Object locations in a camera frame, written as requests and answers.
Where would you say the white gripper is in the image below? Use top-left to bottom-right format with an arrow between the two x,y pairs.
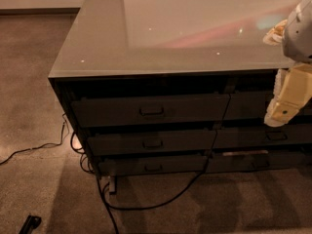
263,19 -> 312,128

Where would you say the dark drawer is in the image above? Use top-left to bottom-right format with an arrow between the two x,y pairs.
207,151 -> 312,174
214,124 -> 312,149
71,94 -> 229,128
98,155 -> 207,176
88,129 -> 215,156
223,90 -> 312,121

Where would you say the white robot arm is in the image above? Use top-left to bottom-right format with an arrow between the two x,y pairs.
263,0 -> 312,128

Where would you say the dark drawer cabinet glass top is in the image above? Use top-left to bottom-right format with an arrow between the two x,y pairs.
49,0 -> 312,176

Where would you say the black object on floor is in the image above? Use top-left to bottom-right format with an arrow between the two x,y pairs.
19,215 -> 42,234

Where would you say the thick black floor cable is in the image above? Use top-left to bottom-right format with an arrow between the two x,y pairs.
69,132 -> 211,234

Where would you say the thin black floor cable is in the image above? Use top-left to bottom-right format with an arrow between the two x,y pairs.
0,113 -> 68,166

